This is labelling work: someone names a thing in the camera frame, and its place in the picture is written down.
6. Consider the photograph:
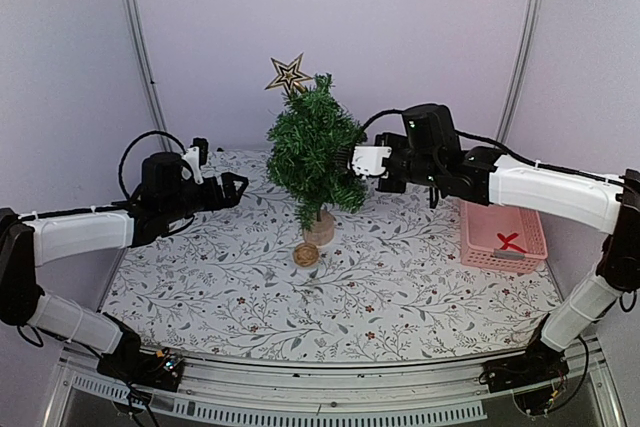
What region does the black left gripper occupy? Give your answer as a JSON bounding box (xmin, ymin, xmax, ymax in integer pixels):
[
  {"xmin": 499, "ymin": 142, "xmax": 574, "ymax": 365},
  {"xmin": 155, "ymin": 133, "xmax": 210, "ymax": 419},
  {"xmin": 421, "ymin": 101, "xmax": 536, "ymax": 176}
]
[{"xmin": 162, "ymin": 171, "xmax": 248, "ymax": 224}]

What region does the small green christmas tree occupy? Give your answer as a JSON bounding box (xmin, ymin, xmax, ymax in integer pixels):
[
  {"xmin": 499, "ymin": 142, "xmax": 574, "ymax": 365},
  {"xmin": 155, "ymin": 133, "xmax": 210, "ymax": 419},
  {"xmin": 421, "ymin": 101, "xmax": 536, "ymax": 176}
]
[{"xmin": 267, "ymin": 73, "xmax": 368, "ymax": 247}]

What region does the pink plastic basket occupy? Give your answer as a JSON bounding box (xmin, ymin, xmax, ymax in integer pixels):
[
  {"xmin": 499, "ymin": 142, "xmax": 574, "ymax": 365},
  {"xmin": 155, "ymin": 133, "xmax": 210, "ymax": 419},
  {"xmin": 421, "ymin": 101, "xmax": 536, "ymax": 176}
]
[{"xmin": 460, "ymin": 201, "xmax": 548, "ymax": 274}]

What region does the gold star tree topper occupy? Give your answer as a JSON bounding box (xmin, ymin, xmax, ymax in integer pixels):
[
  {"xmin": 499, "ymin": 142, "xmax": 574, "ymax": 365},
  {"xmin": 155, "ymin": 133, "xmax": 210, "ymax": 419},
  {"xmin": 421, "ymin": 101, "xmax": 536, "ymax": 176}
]
[{"xmin": 265, "ymin": 52, "xmax": 313, "ymax": 96}]

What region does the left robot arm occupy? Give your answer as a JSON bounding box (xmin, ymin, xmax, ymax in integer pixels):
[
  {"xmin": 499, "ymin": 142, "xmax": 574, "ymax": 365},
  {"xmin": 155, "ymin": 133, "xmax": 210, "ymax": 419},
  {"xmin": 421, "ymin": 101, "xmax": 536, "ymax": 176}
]
[{"xmin": 1, "ymin": 138, "xmax": 249, "ymax": 381}]

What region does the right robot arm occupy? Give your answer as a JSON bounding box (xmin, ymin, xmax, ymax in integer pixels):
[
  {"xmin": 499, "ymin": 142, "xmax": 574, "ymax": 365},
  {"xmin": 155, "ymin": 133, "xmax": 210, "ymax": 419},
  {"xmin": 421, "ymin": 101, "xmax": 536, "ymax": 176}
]
[{"xmin": 346, "ymin": 103, "xmax": 639, "ymax": 383}]

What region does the floral patterned table mat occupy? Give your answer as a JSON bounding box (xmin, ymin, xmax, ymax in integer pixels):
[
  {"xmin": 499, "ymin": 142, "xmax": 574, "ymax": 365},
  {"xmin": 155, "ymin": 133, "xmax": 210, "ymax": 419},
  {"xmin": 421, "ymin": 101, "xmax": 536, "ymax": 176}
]
[{"xmin": 102, "ymin": 151, "xmax": 559, "ymax": 363}]

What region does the red ribbon bow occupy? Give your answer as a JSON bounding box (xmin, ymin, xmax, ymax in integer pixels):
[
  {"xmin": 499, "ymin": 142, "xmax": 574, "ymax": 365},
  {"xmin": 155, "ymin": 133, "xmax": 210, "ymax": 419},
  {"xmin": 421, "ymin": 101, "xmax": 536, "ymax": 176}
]
[{"xmin": 497, "ymin": 232, "xmax": 526, "ymax": 254}]

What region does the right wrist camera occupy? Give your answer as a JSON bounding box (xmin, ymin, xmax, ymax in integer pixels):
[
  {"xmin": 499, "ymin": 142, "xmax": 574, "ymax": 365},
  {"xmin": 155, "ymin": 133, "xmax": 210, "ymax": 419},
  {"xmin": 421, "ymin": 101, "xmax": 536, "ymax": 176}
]
[{"xmin": 344, "ymin": 145, "xmax": 392, "ymax": 178}]

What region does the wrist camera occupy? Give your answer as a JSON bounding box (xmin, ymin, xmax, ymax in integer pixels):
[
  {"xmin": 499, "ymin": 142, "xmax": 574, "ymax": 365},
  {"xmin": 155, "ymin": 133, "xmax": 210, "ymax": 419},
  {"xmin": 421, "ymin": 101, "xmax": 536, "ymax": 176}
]
[
  {"xmin": 344, "ymin": 145, "xmax": 392, "ymax": 178},
  {"xmin": 182, "ymin": 137, "xmax": 209, "ymax": 185}
]

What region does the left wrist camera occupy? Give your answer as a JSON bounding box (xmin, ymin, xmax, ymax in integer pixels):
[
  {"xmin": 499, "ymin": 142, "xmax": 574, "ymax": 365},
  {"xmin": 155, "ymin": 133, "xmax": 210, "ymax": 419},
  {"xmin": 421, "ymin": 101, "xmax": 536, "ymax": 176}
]
[{"xmin": 182, "ymin": 137, "xmax": 209, "ymax": 185}]

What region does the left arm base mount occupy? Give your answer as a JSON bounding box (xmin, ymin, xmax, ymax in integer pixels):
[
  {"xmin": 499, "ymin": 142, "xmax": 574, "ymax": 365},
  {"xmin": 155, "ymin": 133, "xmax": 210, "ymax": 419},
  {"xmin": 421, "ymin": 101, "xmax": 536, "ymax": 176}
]
[{"xmin": 97, "ymin": 348, "xmax": 185, "ymax": 392}]

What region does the front aluminium rail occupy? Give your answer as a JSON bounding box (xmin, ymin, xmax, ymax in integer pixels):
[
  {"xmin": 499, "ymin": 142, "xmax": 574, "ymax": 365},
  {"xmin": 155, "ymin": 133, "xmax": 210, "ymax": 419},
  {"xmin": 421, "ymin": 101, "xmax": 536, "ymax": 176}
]
[{"xmin": 42, "ymin": 337, "xmax": 631, "ymax": 426}]

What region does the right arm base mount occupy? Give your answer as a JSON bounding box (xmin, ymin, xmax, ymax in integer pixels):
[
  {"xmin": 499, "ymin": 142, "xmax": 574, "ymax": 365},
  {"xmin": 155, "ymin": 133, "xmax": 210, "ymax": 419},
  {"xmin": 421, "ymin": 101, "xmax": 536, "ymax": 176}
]
[{"xmin": 478, "ymin": 341, "xmax": 569, "ymax": 416}]

